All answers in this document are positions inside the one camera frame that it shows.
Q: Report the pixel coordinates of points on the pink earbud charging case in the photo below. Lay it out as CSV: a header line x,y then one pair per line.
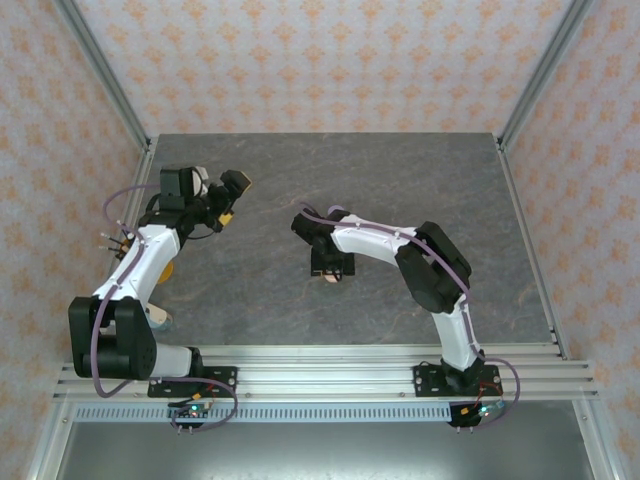
x,y
332,277

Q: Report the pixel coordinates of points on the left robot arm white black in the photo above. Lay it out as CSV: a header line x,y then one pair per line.
x,y
145,260

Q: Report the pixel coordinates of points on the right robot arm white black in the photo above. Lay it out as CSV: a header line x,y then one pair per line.
x,y
375,240

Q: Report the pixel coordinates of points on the yellow pencil holder cup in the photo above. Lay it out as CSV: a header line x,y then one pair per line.
x,y
167,272

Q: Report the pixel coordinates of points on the dark pencil white tip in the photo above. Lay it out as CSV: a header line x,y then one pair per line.
x,y
112,236
109,248

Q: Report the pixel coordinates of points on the tan and teal small object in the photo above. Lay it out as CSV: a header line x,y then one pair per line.
x,y
160,317

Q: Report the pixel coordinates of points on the grey metal panel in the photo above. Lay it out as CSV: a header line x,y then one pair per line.
x,y
325,455

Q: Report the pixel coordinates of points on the small circuit board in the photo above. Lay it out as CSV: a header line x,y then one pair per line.
x,y
482,412
192,412

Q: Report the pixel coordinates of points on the aluminium table side rail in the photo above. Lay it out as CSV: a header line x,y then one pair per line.
x,y
520,200
142,170

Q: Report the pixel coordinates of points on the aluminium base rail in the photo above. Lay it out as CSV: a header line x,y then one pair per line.
x,y
325,370

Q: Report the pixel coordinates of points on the aluminium frame post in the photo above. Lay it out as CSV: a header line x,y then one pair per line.
x,y
542,75
106,75

